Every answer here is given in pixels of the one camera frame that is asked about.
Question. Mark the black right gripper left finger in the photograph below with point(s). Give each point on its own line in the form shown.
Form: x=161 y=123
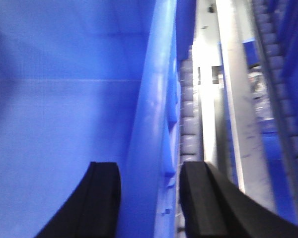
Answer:
x=92 y=209

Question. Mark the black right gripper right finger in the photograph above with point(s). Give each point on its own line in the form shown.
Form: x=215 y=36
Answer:
x=213 y=207

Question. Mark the light blue plastic bin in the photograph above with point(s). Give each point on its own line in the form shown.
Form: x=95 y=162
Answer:
x=86 y=81

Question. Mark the narrow roller track with guide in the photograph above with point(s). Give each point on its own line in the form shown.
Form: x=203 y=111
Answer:
x=191 y=153

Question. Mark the dark blue neighbouring bin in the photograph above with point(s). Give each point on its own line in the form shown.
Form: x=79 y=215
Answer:
x=269 y=134

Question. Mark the white roller track right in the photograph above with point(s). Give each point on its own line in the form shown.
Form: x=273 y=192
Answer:
x=276 y=29

